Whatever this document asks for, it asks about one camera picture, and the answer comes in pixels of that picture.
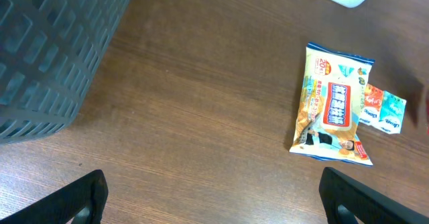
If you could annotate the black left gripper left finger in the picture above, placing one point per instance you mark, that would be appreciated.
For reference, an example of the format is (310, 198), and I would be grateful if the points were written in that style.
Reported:
(82, 201)

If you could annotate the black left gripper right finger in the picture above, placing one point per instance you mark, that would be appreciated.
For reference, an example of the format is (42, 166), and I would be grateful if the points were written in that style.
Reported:
(346, 200)

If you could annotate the orange tissue pack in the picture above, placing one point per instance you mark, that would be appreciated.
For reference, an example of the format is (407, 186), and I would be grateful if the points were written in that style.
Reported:
(373, 99)

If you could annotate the teal tissue pack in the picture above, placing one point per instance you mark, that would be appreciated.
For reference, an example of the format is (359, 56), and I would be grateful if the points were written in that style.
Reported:
(391, 114)

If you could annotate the yellow wet wipes pack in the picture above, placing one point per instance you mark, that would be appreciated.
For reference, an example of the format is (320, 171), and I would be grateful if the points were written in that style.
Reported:
(331, 101)

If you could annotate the grey plastic basket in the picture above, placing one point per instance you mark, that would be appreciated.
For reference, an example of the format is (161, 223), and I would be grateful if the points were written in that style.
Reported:
(50, 52)

